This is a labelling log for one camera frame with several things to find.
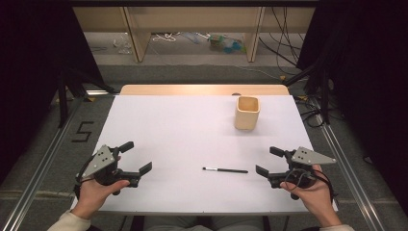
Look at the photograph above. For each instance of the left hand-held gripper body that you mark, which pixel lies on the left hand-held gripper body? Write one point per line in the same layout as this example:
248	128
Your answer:
102	160

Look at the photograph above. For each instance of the beige wooden shelf unit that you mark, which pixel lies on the beige wooden shelf unit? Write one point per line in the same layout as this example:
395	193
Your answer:
198	19

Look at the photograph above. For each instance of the person's right hand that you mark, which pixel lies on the person's right hand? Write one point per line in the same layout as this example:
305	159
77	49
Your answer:
316	199

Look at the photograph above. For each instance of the black pen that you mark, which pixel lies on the black pen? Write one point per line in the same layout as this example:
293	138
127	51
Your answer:
226	170

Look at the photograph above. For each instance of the black curtain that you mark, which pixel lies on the black curtain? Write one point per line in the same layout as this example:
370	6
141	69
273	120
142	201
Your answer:
29	80
372	80

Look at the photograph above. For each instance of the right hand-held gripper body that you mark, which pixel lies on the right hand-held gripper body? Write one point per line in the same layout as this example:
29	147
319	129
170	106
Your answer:
309	157

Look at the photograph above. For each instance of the person's left hand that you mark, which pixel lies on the person's left hand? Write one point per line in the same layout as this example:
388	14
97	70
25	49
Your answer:
91	195

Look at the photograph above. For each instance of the wooden table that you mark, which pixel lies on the wooden table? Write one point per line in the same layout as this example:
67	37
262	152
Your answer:
192	89

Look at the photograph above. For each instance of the black metal stand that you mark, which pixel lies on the black metal stand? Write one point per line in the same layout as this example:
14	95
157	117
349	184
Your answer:
62	102
325	96

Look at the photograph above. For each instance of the beige square cup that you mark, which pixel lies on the beige square cup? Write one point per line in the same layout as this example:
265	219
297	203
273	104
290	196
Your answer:
245	121

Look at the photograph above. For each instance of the colourful plastic bag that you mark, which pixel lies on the colourful plastic bag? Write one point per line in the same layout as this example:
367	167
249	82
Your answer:
226	44

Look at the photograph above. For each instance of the aluminium floor rail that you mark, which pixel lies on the aluminium floor rail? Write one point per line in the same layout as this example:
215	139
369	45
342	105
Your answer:
343	160
41	166

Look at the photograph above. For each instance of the clear plastic bag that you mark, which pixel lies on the clear plastic bag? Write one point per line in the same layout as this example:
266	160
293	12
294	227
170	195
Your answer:
123	45

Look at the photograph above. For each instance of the white table cover sheet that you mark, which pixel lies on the white table cover sheet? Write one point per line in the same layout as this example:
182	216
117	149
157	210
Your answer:
179	134

